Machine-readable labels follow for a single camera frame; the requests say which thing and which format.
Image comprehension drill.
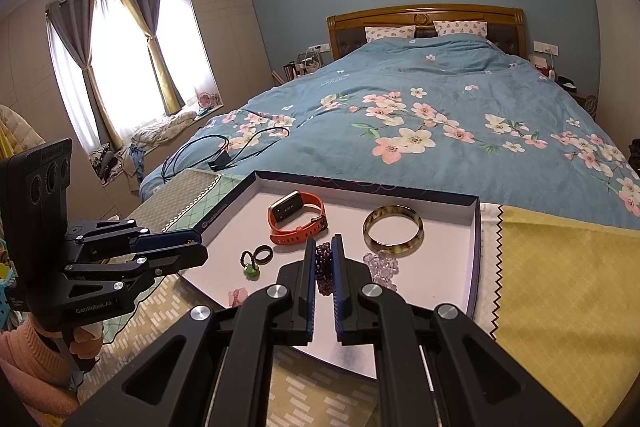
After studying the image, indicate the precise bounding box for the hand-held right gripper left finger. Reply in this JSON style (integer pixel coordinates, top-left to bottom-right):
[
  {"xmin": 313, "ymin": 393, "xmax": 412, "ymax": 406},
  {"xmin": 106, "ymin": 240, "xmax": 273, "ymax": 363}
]
[{"xmin": 62, "ymin": 234, "xmax": 318, "ymax": 427}]

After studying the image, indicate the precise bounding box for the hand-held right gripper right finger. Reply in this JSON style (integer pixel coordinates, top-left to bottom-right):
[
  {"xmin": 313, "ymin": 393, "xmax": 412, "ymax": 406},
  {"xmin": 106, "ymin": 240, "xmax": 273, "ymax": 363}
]
[{"xmin": 330, "ymin": 233, "xmax": 583, "ymax": 427}]

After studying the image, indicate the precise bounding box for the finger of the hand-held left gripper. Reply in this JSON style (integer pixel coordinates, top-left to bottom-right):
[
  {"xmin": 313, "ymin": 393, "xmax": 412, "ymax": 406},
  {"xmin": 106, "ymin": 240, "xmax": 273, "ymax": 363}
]
[
  {"xmin": 67, "ymin": 219, "xmax": 201, "ymax": 258},
  {"xmin": 64, "ymin": 243, "xmax": 209, "ymax": 297}
]

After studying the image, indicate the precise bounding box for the purple bead bracelet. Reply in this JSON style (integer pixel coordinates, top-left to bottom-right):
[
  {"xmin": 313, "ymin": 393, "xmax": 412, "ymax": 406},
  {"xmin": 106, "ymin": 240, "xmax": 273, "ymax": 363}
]
[{"xmin": 314, "ymin": 242, "xmax": 335, "ymax": 297}]

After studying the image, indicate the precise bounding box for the clear pink bead bracelet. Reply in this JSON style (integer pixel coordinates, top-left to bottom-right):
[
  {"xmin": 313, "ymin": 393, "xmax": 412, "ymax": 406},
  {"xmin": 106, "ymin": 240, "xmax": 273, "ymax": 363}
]
[{"xmin": 362, "ymin": 251, "xmax": 400, "ymax": 283}]

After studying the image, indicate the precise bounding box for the green stone cord ring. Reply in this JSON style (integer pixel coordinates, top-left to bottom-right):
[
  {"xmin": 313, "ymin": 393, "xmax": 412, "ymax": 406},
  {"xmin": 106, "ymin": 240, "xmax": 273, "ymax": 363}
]
[{"xmin": 240, "ymin": 251, "xmax": 262, "ymax": 281}]

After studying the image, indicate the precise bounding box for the dark blue shallow box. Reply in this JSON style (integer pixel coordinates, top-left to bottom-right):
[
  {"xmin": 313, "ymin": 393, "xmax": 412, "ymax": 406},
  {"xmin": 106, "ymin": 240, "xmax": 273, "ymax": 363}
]
[{"xmin": 175, "ymin": 170, "xmax": 484, "ymax": 380}]

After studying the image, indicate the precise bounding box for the person's left hand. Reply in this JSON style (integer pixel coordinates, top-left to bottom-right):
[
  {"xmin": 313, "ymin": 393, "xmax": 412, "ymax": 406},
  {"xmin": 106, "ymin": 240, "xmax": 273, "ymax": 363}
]
[{"xmin": 72, "ymin": 323, "xmax": 104, "ymax": 362}]

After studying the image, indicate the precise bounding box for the cream quilted fabric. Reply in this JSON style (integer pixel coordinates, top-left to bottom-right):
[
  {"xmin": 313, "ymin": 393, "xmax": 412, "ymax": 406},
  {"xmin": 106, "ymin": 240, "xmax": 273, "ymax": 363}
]
[{"xmin": 0, "ymin": 104, "xmax": 48, "ymax": 158}]

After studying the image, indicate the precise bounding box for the pile of mixed clothes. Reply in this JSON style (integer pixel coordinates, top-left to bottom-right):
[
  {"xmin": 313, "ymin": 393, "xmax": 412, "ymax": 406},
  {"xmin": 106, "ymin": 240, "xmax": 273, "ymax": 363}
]
[{"xmin": 87, "ymin": 142, "xmax": 146, "ymax": 185}]

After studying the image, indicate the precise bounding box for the amber bangle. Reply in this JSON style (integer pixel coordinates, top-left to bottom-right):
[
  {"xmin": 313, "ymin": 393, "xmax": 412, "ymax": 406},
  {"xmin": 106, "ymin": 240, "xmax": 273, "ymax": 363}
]
[{"xmin": 363, "ymin": 204, "xmax": 425, "ymax": 254}]

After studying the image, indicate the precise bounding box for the white crumpled blanket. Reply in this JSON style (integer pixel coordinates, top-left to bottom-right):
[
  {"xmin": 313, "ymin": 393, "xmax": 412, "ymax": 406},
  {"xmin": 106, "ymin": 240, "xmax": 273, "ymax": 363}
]
[{"xmin": 131, "ymin": 111, "xmax": 198, "ymax": 145}]

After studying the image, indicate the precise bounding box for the grey and yellow curtain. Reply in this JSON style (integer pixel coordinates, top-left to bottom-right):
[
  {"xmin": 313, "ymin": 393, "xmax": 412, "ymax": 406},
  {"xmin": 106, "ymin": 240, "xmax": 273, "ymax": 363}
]
[
  {"xmin": 46, "ymin": 0, "xmax": 126, "ymax": 148},
  {"xmin": 114, "ymin": 0, "xmax": 186, "ymax": 115}
]

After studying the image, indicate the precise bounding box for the patchwork printed cloth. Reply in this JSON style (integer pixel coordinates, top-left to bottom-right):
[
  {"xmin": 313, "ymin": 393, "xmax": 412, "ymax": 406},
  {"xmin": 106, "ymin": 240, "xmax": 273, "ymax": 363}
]
[{"xmin": 65, "ymin": 169, "xmax": 640, "ymax": 427}]

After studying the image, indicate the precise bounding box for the cluttered bedside table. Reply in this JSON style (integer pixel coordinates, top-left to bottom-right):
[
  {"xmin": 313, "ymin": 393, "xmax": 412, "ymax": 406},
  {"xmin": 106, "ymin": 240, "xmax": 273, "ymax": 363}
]
[{"xmin": 282, "ymin": 49, "xmax": 323, "ymax": 82}]

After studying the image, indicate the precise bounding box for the blue floral duvet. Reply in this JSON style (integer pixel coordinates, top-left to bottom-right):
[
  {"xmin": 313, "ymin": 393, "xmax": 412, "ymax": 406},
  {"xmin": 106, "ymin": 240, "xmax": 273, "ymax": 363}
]
[{"xmin": 139, "ymin": 34, "xmax": 640, "ymax": 230}]

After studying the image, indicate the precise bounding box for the pink dotted pillow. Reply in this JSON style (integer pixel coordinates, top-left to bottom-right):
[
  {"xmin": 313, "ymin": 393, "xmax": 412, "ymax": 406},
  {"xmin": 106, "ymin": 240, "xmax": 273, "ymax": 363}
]
[
  {"xmin": 433, "ymin": 20, "xmax": 488, "ymax": 38},
  {"xmin": 365, "ymin": 25, "xmax": 417, "ymax": 44}
]

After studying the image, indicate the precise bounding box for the wooden bed headboard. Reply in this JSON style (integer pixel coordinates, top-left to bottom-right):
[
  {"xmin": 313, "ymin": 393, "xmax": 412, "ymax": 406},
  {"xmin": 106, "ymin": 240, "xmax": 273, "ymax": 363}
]
[{"xmin": 326, "ymin": 4, "xmax": 527, "ymax": 60}]

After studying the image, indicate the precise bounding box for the dark bedside table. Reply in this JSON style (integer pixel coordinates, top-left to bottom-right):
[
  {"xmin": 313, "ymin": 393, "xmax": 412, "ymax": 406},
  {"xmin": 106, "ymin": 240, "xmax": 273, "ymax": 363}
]
[{"xmin": 555, "ymin": 76, "xmax": 599, "ymax": 118}]

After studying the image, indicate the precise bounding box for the black cable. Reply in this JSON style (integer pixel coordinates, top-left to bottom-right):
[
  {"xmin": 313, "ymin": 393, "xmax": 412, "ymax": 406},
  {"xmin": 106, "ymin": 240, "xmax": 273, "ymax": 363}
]
[{"xmin": 162, "ymin": 124, "xmax": 291, "ymax": 182}]

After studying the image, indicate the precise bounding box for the orange strap watch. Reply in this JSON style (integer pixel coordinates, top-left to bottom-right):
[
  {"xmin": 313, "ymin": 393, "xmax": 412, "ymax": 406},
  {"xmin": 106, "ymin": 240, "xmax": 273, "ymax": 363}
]
[{"xmin": 268, "ymin": 191, "xmax": 328, "ymax": 247}]

